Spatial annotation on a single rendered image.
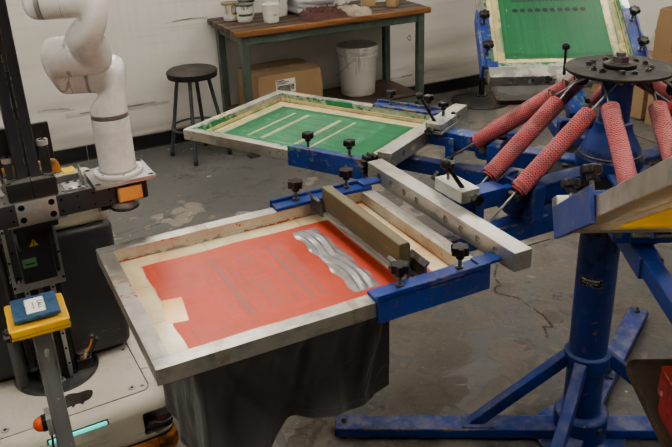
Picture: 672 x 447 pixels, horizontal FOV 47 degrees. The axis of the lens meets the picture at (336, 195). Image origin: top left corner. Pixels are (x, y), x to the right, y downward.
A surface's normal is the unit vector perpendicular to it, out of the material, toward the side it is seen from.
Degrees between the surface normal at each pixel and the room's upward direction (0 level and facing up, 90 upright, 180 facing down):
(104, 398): 0
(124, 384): 0
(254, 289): 0
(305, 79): 88
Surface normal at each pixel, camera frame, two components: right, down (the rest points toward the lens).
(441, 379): -0.04, -0.92
